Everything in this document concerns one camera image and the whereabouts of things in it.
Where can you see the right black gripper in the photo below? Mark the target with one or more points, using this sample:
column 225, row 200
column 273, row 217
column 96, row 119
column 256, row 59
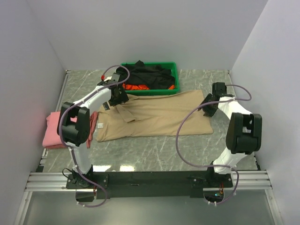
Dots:
column 208, row 113

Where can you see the beige t shirt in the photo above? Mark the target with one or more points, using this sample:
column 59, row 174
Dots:
column 154, row 116

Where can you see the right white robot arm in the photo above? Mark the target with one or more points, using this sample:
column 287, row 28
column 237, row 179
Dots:
column 244, row 134

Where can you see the aluminium rail frame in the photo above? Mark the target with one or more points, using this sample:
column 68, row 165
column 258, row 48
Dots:
column 46, row 201

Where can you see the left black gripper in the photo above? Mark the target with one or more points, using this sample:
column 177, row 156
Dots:
column 123, row 98

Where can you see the green plastic bin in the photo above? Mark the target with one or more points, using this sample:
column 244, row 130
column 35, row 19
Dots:
column 167, row 65

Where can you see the orange t shirt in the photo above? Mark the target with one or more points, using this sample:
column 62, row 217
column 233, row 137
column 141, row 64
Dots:
column 144, row 87

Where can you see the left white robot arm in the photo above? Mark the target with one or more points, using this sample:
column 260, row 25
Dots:
column 74, row 125

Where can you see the black t shirt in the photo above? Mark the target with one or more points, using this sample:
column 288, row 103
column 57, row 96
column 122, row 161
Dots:
column 152, row 76

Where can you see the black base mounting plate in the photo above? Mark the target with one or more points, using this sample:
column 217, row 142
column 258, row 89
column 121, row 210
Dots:
column 158, row 184

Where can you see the light pink folded t shirt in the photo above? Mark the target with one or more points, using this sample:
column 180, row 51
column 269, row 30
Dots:
column 51, row 139

